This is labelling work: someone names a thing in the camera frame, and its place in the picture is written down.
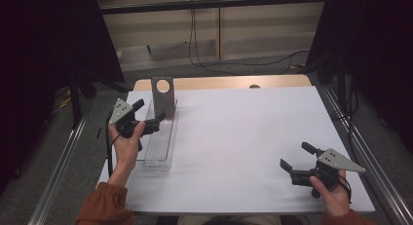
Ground metal floor rail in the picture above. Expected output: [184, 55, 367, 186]
[27, 116, 89, 225]
[319, 85, 413, 225]

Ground black curtain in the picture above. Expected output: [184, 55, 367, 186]
[305, 0, 413, 155]
[0, 0, 126, 195]

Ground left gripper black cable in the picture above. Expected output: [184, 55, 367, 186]
[104, 115, 115, 178]

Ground black cables beside rail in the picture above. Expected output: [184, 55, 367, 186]
[330, 83, 358, 145]

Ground wooden table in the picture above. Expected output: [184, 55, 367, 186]
[133, 74, 313, 93]

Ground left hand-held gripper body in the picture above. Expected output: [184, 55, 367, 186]
[109, 97, 161, 139]

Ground black stand leg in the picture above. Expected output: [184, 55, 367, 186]
[67, 72, 98, 130]

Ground black horizontal bar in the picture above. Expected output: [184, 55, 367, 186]
[98, 0, 327, 15]

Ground white table cover sheet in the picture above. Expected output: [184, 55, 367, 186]
[96, 86, 376, 215]

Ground person's right hand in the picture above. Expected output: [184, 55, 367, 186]
[309, 169, 352, 218]

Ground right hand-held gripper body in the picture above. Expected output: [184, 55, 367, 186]
[290, 148, 366, 191]

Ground clear plastic packaging tray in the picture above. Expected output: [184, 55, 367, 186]
[135, 99, 180, 172]

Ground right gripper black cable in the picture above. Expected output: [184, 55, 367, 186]
[337, 178, 354, 204]

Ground black hanging floor cables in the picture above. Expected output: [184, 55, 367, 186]
[188, 9, 310, 77]

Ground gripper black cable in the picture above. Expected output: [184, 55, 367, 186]
[104, 115, 115, 178]
[337, 178, 354, 204]

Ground person's left hand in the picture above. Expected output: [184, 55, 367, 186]
[108, 121, 146, 175]

